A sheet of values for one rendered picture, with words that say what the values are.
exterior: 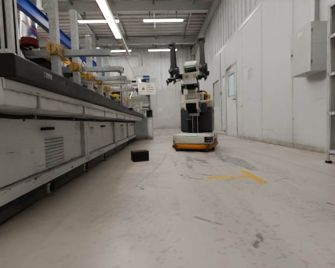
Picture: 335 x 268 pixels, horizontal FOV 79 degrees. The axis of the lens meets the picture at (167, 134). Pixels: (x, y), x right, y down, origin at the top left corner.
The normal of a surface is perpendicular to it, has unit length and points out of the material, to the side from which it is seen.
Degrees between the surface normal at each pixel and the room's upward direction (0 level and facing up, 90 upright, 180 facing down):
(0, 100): 90
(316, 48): 90
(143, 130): 90
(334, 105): 90
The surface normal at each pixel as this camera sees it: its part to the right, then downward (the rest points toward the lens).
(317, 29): 0.04, 0.05
